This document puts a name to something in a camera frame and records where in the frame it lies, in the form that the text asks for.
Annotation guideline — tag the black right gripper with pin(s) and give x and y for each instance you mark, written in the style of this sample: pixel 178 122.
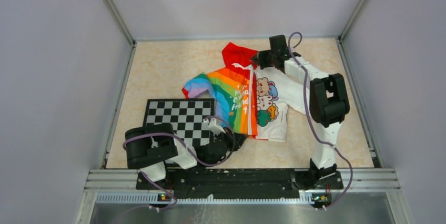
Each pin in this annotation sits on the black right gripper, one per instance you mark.
pixel 259 59

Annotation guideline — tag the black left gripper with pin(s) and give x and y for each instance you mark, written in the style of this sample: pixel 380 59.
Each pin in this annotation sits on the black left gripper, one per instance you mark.
pixel 237 140

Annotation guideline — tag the rainbow and white kids jacket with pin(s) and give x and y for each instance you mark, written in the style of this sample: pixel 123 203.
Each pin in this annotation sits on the rainbow and white kids jacket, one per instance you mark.
pixel 253 101

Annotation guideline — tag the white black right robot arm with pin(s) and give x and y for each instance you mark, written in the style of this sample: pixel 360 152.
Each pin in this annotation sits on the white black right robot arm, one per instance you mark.
pixel 323 96

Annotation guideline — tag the black white checkerboard mat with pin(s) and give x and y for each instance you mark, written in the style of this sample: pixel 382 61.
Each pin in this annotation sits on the black white checkerboard mat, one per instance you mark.
pixel 185 116

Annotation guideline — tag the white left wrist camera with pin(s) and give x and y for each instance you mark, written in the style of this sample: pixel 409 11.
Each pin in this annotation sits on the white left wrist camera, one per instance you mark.
pixel 213 126

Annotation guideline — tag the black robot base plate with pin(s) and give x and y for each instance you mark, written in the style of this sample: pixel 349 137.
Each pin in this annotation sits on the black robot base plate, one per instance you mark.
pixel 200 183

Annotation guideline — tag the aluminium frame rail front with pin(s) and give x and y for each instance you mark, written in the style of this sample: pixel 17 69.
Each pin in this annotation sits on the aluminium frame rail front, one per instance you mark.
pixel 370 195

